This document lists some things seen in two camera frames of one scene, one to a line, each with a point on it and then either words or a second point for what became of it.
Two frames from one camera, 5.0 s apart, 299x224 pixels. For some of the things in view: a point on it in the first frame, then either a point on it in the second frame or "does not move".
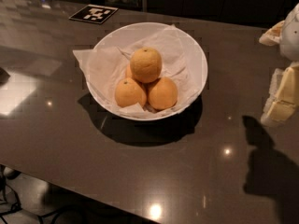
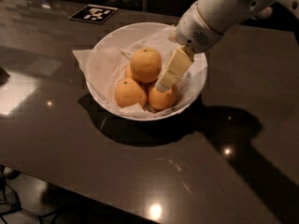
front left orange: (128, 92) does not move
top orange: (146, 64) does not move
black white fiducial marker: (93, 13) does not move
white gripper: (291, 36) → (191, 32)
